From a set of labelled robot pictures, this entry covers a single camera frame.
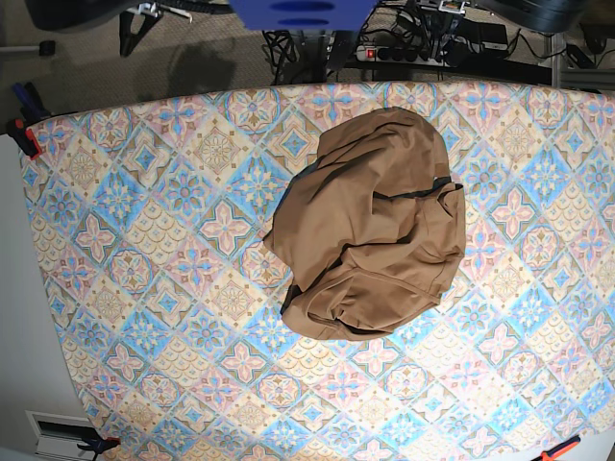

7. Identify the brown t-shirt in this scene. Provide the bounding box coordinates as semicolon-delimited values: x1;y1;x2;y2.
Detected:
263;108;466;341

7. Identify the patterned tablecloth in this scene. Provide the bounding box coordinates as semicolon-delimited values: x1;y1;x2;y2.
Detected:
21;82;614;460

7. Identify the white power strip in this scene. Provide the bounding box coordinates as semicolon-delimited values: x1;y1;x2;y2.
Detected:
355;44;448;67

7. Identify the blue black clamp bottom left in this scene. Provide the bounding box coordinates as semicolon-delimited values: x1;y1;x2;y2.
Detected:
77;437;121;455

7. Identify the blue clamp upper left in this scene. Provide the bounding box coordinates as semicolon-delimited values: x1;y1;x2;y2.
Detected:
12;82;51;124

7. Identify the red black clamp left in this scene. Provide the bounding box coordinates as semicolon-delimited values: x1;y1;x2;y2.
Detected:
6;119;41;159

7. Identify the white floor vent box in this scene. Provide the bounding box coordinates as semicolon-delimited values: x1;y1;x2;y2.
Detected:
26;411;96;460

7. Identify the orange clamp bottom right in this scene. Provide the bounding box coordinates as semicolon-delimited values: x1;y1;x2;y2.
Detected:
538;435;581;461

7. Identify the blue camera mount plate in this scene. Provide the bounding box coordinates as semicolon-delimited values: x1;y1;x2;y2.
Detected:
230;0;377;31

